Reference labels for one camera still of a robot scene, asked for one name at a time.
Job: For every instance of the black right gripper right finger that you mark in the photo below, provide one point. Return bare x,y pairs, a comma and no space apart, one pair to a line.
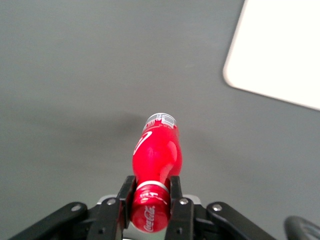
182,220

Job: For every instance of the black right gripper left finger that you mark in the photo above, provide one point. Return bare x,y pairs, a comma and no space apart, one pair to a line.
110,220

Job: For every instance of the red coke bottle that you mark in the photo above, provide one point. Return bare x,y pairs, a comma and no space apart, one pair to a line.
155,160

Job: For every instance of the beige plastic tray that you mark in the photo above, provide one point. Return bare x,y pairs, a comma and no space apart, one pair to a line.
280,50

